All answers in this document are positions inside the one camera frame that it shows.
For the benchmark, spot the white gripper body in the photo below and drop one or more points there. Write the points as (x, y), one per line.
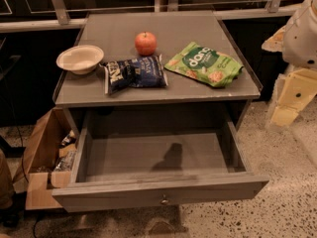
(301, 44)

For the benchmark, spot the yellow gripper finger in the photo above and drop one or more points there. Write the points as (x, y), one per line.
(275, 42)

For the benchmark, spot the grey top drawer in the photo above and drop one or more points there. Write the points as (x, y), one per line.
(158, 169)

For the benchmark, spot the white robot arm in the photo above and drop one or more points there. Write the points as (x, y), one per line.
(297, 41)

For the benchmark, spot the grey drawer cabinet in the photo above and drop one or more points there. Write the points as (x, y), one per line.
(115, 34)

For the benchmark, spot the green snack bag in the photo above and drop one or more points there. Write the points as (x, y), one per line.
(205, 65)

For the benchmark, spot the dark blue chip bag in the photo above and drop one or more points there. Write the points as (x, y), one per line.
(142, 72)

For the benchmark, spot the red apple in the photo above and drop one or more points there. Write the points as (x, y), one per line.
(145, 43)

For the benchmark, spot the white paper bowl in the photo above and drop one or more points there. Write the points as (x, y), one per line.
(80, 59)

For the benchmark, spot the brown cardboard box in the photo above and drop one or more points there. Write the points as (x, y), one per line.
(50, 141)

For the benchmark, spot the metal railing frame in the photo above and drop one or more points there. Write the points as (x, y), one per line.
(37, 15)

